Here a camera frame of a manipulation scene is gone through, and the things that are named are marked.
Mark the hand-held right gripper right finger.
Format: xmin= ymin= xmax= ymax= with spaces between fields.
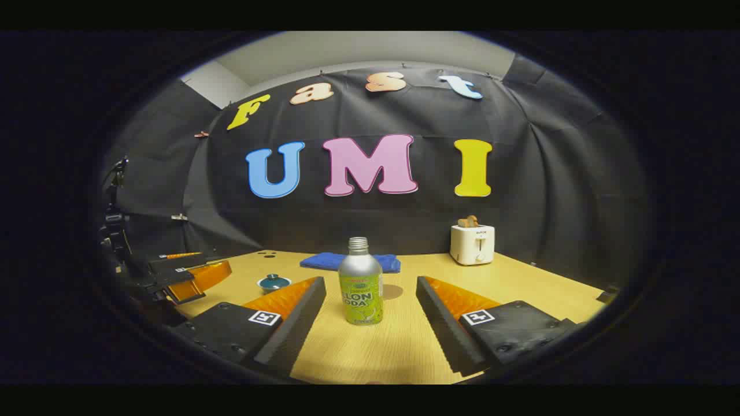
xmin=415 ymin=276 xmax=579 ymax=377

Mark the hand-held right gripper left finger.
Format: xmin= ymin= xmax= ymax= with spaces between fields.
xmin=171 ymin=276 xmax=327 ymax=379

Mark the folded blue towel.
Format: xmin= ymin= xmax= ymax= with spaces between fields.
xmin=299 ymin=252 xmax=401 ymax=273

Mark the black backdrop cloth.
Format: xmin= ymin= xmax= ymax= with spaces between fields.
xmin=101 ymin=55 xmax=651 ymax=289

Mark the silver green water bottle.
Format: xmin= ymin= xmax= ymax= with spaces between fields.
xmin=338 ymin=237 xmax=384 ymax=326

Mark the white toaster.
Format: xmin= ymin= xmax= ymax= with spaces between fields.
xmin=450 ymin=224 xmax=495 ymax=266

